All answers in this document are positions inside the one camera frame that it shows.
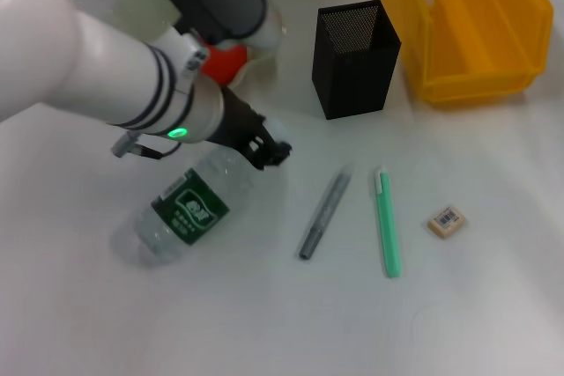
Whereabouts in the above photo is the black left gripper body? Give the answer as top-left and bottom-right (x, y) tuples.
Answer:
(211, 85), (269, 158)

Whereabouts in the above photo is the red-orange fruit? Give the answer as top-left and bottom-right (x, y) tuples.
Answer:
(200, 43), (248, 86)

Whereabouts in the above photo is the clear green-label water bottle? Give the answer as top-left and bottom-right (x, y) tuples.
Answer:
(109, 118), (292, 269)

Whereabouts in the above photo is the black mesh pen holder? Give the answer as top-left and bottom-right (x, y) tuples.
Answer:
(311, 0), (403, 121)

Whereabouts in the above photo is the green pen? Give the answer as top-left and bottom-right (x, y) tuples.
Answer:
(373, 166), (405, 279)

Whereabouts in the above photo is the beige eraser with barcode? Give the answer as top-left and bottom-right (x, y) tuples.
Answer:
(426, 203), (467, 240)

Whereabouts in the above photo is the grey pen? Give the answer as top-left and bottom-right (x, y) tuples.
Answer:
(298, 168), (353, 262)

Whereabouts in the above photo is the pale green glass fruit bowl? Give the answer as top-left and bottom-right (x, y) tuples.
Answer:
(112, 0), (286, 92)

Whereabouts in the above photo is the yellow plastic bin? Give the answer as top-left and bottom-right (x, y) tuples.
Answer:
(381, 0), (555, 107)

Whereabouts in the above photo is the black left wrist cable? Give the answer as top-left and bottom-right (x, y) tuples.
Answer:
(112, 132), (182, 160)

